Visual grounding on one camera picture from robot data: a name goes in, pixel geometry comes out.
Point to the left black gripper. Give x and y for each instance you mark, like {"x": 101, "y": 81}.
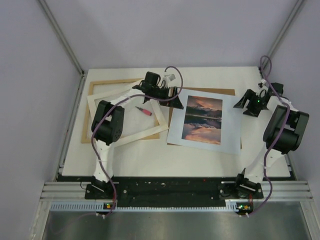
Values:
{"x": 174, "y": 103}

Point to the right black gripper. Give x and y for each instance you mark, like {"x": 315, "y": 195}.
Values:
{"x": 252, "y": 95}

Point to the pink handled screwdriver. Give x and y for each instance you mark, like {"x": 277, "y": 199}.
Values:
{"x": 144, "y": 111}

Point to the sunset landscape photo print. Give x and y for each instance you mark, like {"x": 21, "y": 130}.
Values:
{"x": 230, "y": 125}

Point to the cream mat board border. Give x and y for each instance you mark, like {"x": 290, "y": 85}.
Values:
{"x": 159, "y": 120}

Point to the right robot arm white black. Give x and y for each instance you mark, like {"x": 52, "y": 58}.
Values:
{"x": 283, "y": 133}

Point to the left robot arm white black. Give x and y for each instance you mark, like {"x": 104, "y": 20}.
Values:
{"x": 108, "y": 120}

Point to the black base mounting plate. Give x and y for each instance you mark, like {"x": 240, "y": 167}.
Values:
{"x": 174, "y": 192}

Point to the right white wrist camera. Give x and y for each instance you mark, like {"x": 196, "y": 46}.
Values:
{"x": 263, "y": 84}

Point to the right aluminium corner post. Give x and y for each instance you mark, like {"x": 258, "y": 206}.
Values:
{"x": 288, "y": 23}

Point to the aluminium corner post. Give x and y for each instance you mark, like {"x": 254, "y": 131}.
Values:
{"x": 60, "y": 35}
{"x": 288, "y": 23}

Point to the grey slotted cable duct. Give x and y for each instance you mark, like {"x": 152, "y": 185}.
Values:
{"x": 77, "y": 206}

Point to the aluminium rail beam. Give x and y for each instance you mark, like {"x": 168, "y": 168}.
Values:
{"x": 283, "y": 191}

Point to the left aluminium corner post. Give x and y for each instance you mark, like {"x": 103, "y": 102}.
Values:
{"x": 60, "y": 35}

